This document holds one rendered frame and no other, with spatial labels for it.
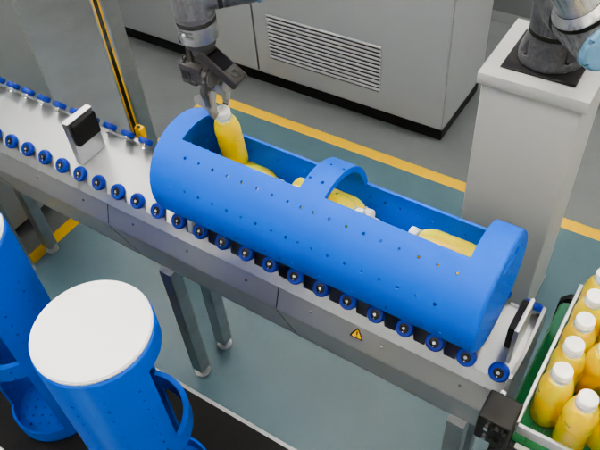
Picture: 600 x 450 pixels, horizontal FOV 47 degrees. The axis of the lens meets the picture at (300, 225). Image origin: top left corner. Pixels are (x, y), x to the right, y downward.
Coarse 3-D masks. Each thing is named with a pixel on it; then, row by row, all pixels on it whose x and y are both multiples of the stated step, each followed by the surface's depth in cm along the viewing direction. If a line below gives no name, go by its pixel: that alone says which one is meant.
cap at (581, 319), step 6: (582, 312) 143; (588, 312) 143; (576, 318) 142; (582, 318) 142; (588, 318) 142; (594, 318) 142; (576, 324) 142; (582, 324) 141; (588, 324) 141; (594, 324) 141; (582, 330) 142; (588, 330) 142
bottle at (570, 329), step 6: (570, 324) 145; (564, 330) 146; (570, 330) 144; (576, 330) 143; (594, 330) 143; (564, 336) 146; (570, 336) 144; (576, 336) 143; (582, 336) 143; (588, 336) 143; (594, 336) 143; (558, 342) 151; (588, 342) 143; (594, 342) 144; (588, 348) 144
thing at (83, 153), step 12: (84, 108) 202; (72, 120) 198; (84, 120) 200; (96, 120) 204; (72, 132) 199; (84, 132) 201; (96, 132) 206; (72, 144) 203; (84, 144) 205; (96, 144) 210; (84, 156) 207
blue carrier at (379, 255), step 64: (192, 128) 169; (192, 192) 165; (256, 192) 157; (320, 192) 152; (384, 192) 168; (320, 256) 151; (384, 256) 143; (448, 256) 138; (512, 256) 143; (448, 320) 140
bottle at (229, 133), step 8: (216, 120) 170; (232, 120) 171; (216, 128) 171; (224, 128) 170; (232, 128) 171; (240, 128) 174; (216, 136) 174; (224, 136) 172; (232, 136) 172; (240, 136) 174; (224, 144) 174; (232, 144) 174; (240, 144) 176; (224, 152) 177; (232, 152) 176; (240, 152) 178; (240, 160) 180
